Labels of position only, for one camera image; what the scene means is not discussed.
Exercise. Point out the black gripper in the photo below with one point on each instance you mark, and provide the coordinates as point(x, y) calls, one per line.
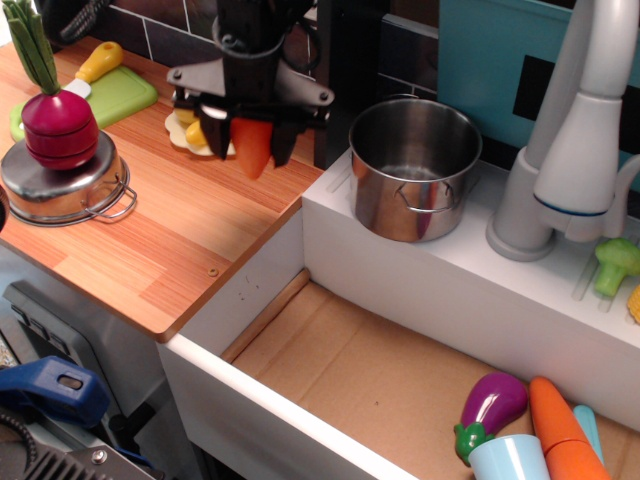
point(255, 85)

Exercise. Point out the small orange toy carrot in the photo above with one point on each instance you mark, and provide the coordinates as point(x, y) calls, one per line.
point(252, 143)

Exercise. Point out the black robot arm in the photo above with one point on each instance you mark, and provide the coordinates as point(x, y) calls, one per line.
point(262, 21)

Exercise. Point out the steel pot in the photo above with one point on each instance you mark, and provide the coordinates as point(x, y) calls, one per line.
point(411, 161)

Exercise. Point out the large orange toy carrot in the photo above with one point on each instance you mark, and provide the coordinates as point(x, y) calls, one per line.
point(566, 449)

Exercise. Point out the yellow toy fish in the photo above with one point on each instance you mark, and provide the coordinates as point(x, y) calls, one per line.
point(194, 135)

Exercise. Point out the yellow toy potato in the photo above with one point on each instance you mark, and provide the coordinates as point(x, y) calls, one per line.
point(186, 110)

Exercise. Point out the cream toy plate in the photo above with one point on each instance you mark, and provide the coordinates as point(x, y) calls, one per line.
point(176, 131)

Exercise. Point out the green cutting board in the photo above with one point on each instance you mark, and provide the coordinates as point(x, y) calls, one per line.
point(118, 95)

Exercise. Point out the upside-down steel bowl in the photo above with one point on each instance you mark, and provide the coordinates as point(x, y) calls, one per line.
point(41, 196)

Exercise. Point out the red toy radish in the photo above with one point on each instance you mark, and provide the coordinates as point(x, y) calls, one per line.
point(60, 130)

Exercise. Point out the white toy sink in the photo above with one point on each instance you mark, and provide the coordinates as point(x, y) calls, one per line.
point(336, 354)

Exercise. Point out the grey toy faucet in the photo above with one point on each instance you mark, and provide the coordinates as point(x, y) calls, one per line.
point(568, 177)

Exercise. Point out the blue clamp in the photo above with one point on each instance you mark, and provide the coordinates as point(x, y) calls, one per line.
point(59, 389)

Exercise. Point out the purple toy eggplant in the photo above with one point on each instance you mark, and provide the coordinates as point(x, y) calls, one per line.
point(495, 401)

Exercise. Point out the green toy broccoli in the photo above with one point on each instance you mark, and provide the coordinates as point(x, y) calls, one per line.
point(618, 258)

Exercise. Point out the yellow toy corn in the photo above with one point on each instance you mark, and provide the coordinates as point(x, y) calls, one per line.
point(633, 305)

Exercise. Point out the light blue toy cup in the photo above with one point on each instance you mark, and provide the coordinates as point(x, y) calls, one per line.
point(513, 457)

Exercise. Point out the light blue toy utensil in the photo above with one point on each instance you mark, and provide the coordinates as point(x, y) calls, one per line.
point(586, 418)

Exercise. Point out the yellow-handled toy knife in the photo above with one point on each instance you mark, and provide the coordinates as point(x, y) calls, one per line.
point(105, 58)

